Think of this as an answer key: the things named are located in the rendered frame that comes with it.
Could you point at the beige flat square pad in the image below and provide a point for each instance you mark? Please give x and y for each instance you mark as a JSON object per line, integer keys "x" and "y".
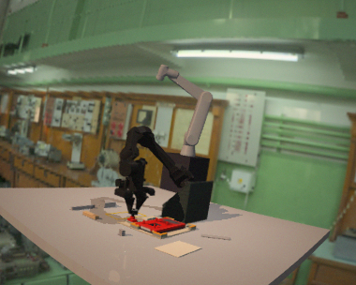
{"x": 178, "y": 249}

